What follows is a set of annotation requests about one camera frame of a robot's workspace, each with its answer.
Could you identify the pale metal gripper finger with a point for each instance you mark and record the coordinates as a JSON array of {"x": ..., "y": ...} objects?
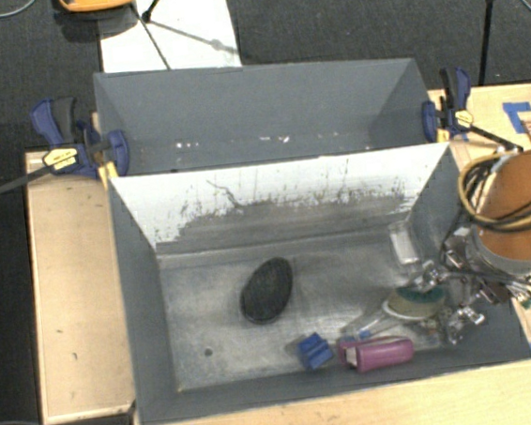
[
  {"x": 463, "y": 323},
  {"x": 430, "y": 280}
]

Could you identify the green and cream round sponge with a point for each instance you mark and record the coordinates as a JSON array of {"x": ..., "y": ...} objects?
[{"x": 414, "y": 305}]

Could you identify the purple stapler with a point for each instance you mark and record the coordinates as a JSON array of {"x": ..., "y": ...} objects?
[{"x": 384, "y": 354}]

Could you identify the blue plastic clip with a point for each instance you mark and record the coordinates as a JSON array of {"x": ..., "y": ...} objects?
[{"x": 314, "y": 350}]

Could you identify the brown cardboard board red print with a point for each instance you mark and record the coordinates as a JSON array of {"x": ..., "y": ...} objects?
[{"x": 493, "y": 131}]

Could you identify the black oval brush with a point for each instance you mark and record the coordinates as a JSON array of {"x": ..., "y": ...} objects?
[{"x": 266, "y": 291}]

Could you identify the grey metal bin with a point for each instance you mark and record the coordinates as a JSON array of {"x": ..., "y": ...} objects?
[{"x": 255, "y": 113}]

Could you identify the pale wood board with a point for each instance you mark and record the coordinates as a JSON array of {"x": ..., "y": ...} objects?
[{"x": 78, "y": 297}]

